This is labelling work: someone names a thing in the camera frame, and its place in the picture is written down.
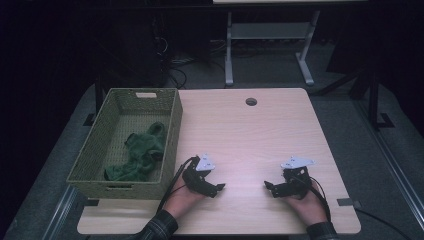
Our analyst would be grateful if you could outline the aluminium floor rail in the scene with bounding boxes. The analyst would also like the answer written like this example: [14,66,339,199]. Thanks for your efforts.
[352,98,424,233]
[41,184,80,240]

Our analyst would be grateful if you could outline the grey metal table frame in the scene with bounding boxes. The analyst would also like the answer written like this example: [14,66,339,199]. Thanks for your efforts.
[223,9,322,88]

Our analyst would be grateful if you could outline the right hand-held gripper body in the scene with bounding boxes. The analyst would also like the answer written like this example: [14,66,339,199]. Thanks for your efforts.
[278,155,317,200]

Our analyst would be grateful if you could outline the grey tape strip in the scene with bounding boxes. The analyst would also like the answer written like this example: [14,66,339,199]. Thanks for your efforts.
[336,197,363,210]

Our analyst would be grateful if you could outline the tangled floor cables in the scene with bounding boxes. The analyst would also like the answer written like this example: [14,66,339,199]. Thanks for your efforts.
[151,19,228,90]

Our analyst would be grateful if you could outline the black floor stand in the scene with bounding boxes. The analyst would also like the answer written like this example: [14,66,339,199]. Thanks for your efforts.
[313,64,396,132]

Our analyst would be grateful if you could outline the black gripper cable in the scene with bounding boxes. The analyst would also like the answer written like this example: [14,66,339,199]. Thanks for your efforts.
[155,155,201,215]
[299,176,332,224]

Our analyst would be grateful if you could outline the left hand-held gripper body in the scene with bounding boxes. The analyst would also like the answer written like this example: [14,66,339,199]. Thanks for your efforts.
[181,153,218,198]

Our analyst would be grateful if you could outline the black upright post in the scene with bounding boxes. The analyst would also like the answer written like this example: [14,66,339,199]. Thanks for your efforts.
[83,71,105,128]

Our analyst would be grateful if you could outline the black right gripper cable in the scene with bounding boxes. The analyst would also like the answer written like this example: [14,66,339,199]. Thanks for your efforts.
[299,176,332,224]

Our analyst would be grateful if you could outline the black floor cable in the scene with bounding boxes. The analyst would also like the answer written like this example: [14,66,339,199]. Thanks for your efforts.
[353,207,415,240]

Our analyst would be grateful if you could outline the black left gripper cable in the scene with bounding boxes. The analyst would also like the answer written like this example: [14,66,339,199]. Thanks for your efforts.
[155,155,201,215]

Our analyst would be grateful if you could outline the green woven basket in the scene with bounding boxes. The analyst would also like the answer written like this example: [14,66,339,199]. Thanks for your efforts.
[65,87,184,201]

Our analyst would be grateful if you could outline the person's right hand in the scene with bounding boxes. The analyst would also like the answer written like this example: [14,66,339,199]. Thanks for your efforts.
[285,181,330,227]

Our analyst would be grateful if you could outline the person's left hand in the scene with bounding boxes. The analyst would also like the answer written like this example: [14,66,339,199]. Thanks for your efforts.
[162,175,208,220]

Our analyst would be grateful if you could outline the green cloth garment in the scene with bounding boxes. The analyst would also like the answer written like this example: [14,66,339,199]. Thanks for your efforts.
[103,121,167,183]

